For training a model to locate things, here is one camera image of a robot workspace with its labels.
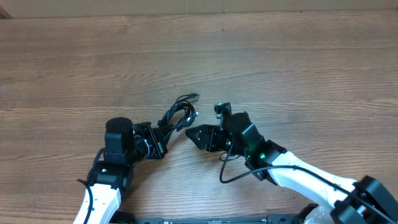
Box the black USB cable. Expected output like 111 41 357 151
157 92 200 141

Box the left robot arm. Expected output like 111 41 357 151
73 117 173 224

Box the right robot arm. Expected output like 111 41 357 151
186 112 397 223

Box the black left camera cable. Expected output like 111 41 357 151
76 178 95 224

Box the black camera cable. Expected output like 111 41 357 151
76 178 95 224
219 141 396 224

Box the black right camera cable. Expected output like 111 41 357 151
219 141 396 224

